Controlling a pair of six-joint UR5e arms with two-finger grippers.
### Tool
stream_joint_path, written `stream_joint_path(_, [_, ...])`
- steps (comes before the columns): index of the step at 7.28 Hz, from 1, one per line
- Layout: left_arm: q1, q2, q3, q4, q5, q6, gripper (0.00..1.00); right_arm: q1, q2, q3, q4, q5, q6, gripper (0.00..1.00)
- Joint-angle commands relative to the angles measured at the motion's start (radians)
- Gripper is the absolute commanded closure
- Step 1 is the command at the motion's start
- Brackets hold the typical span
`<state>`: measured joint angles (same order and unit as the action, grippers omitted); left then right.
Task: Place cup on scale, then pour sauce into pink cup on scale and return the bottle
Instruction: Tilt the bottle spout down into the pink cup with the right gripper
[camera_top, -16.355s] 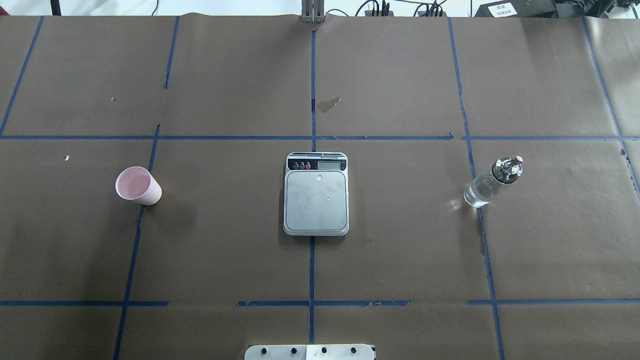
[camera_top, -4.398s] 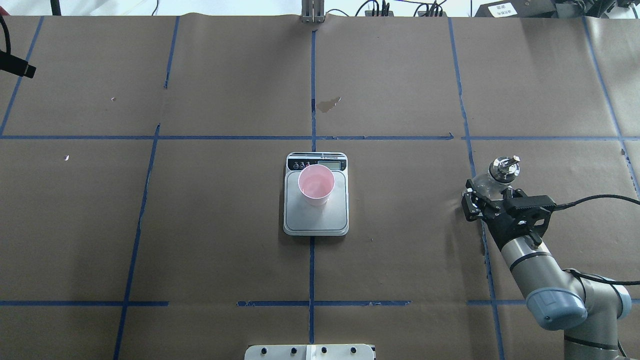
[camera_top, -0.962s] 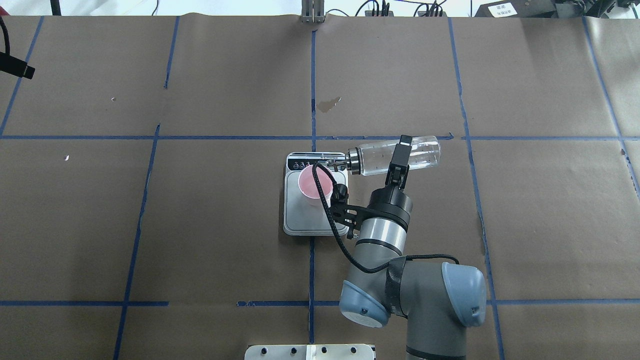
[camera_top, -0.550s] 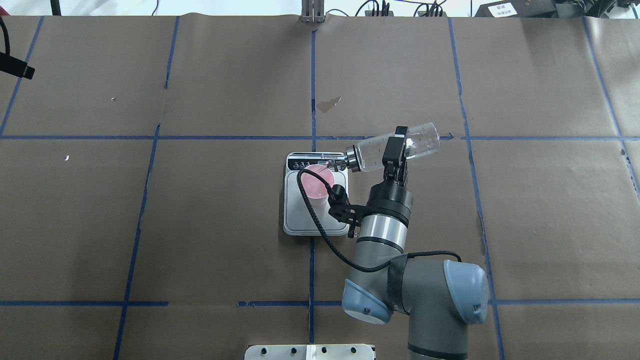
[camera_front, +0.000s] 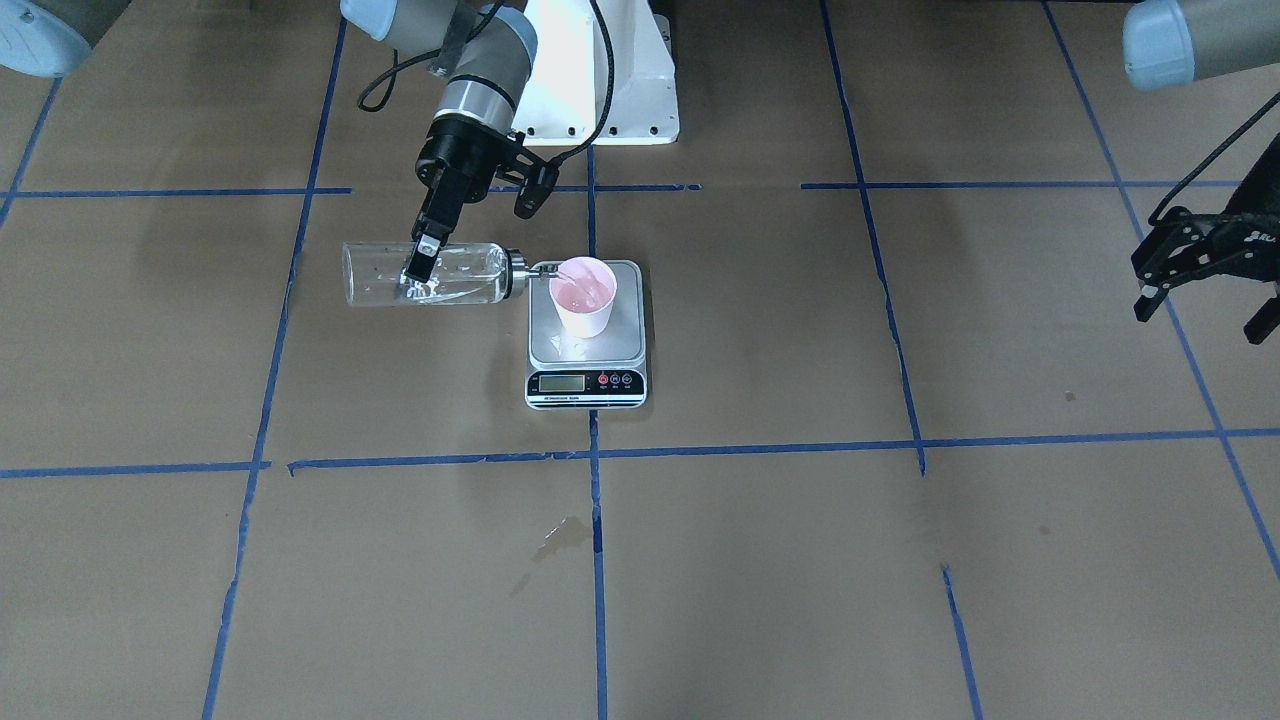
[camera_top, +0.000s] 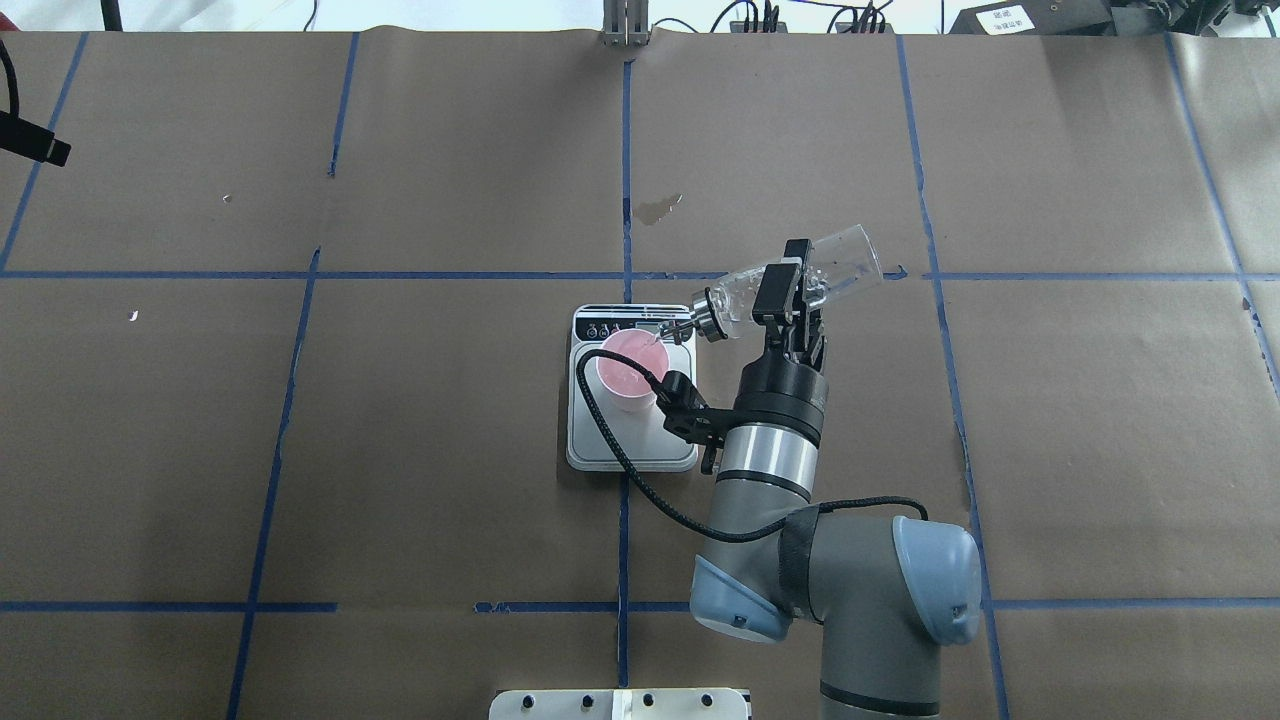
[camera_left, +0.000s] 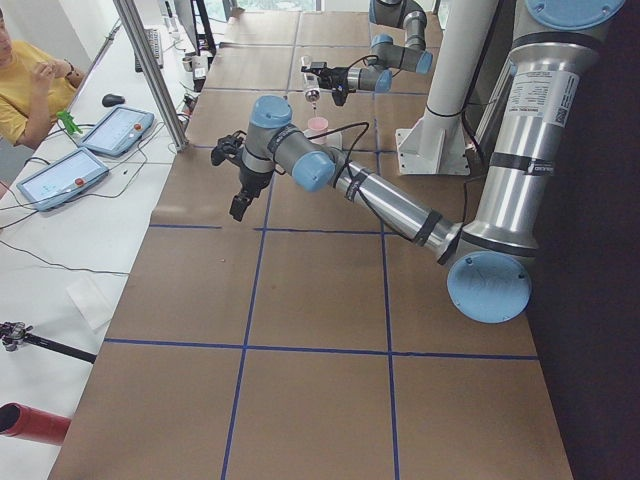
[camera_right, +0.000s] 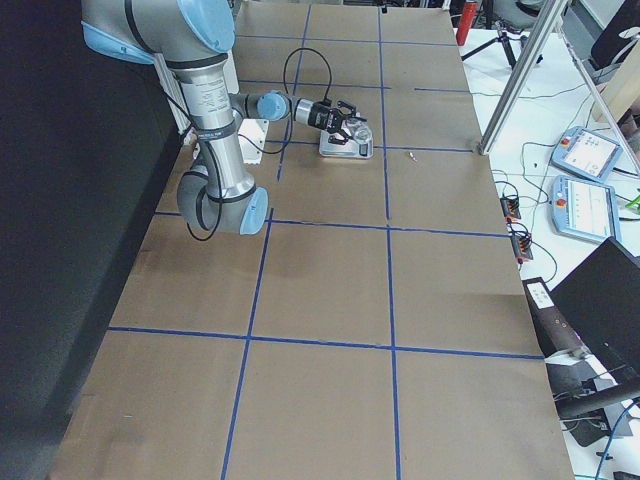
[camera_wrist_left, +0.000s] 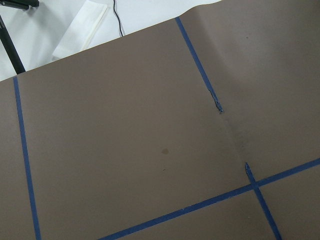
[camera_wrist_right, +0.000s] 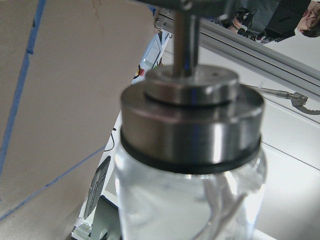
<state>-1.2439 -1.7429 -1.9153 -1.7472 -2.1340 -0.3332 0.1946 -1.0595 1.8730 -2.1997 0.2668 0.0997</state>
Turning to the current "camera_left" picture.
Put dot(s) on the black computer mouse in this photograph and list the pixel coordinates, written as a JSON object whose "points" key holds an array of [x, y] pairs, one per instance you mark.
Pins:
{"points": [[111, 100]]}

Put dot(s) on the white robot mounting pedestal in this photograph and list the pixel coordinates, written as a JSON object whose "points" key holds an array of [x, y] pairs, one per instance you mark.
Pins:
{"points": [[435, 145]]}

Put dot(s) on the far blue teach pendant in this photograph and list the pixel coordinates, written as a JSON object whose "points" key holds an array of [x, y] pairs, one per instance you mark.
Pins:
{"points": [[117, 131]]}

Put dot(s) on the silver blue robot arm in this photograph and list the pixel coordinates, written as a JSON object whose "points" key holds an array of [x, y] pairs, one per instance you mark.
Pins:
{"points": [[554, 43], [375, 71]]}

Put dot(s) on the glass sauce bottle steel cap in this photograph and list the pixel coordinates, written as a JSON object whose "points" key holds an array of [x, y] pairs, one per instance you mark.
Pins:
{"points": [[311, 88]]}

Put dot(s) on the blue teach pendant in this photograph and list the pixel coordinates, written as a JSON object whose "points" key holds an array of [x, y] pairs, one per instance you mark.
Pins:
{"points": [[117, 131], [63, 180]]}

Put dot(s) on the aluminium frame post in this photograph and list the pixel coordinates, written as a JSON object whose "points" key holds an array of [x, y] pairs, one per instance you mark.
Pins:
{"points": [[134, 28]]}

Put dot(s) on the person in yellow shirt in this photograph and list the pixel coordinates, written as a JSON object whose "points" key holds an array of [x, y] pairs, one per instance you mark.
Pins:
{"points": [[35, 87]]}

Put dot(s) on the red cylinder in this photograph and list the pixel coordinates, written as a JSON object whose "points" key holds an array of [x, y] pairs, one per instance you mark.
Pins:
{"points": [[28, 423]]}

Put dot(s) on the white folded paper towel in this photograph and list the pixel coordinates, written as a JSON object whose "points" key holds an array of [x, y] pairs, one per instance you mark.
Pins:
{"points": [[91, 302]]}

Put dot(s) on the pink plastic cup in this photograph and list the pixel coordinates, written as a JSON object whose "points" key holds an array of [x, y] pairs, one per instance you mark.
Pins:
{"points": [[316, 126]]}

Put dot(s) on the green plastic toy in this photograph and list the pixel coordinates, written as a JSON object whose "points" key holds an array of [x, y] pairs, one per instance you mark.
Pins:
{"points": [[68, 122]]}

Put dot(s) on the near blue teach pendant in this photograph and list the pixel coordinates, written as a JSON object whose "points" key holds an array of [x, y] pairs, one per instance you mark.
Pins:
{"points": [[63, 180]]}

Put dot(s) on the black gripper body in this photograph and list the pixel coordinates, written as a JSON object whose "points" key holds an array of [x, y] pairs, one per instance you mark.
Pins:
{"points": [[337, 79], [249, 180]]}

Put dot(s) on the black keyboard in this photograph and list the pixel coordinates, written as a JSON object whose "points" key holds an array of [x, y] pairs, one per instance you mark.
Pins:
{"points": [[154, 41]]}

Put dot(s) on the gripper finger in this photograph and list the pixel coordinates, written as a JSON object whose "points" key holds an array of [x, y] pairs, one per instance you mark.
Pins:
{"points": [[238, 207], [249, 199], [315, 68]]}

